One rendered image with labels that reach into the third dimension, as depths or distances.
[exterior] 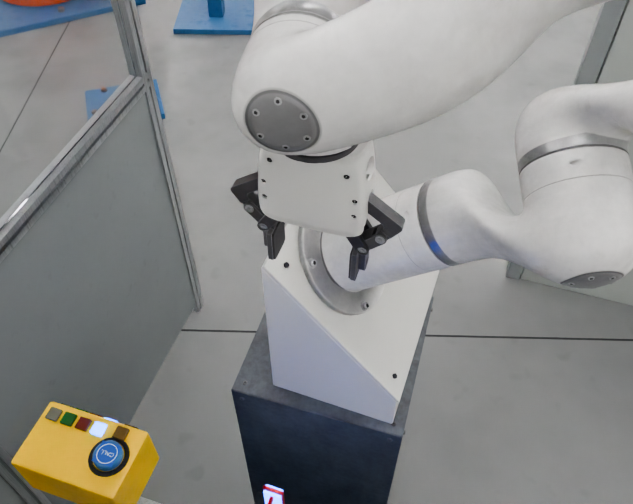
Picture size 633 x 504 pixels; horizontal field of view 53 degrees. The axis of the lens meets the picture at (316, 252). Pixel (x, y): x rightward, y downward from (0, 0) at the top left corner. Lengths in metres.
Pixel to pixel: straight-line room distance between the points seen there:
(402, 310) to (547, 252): 0.40
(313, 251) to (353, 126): 0.55
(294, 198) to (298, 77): 0.20
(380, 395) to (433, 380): 1.21
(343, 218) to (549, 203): 0.26
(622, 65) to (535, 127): 1.21
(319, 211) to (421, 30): 0.24
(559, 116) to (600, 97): 0.05
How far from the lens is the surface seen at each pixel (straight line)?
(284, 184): 0.55
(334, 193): 0.54
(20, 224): 1.40
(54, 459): 0.98
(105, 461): 0.94
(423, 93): 0.37
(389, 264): 0.87
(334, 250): 0.91
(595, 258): 0.72
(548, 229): 0.73
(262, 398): 1.12
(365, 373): 0.98
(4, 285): 1.42
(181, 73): 3.53
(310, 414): 1.11
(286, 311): 0.92
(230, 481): 2.07
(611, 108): 0.71
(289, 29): 0.40
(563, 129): 0.76
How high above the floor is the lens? 1.91
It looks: 49 degrees down
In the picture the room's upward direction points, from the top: straight up
